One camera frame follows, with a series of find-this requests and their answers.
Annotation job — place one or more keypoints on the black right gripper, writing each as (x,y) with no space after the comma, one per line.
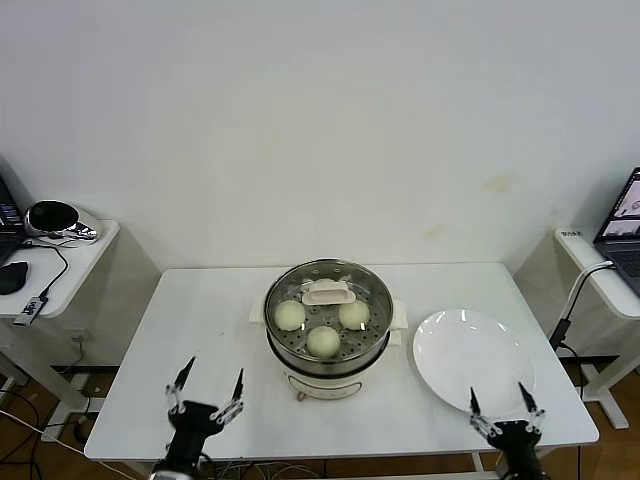
(520,445)

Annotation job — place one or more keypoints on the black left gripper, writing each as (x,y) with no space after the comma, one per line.
(192,425)

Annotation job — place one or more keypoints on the white steamed baozi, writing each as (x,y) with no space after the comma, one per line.
(354,316)
(289,316)
(323,342)
(325,284)

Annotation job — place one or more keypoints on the round glass lid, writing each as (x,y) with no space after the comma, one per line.
(327,296)

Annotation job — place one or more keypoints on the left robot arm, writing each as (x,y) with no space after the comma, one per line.
(180,470)

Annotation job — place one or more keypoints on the stainless steel steamer basket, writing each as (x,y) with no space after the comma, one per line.
(325,365)

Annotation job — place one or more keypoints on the white round plate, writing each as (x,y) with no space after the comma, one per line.
(460,350)

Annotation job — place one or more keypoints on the cream electric cooker base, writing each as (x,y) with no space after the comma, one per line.
(325,385)

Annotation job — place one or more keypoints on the white side desk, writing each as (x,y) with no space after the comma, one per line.
(570,245)
(75,280)

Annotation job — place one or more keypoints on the grey laptop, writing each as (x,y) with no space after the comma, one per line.
(622,235)

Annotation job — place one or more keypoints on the black computer mouse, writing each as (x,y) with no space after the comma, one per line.
(12,277)

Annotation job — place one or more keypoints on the white wall socket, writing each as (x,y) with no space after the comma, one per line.
(80,334)

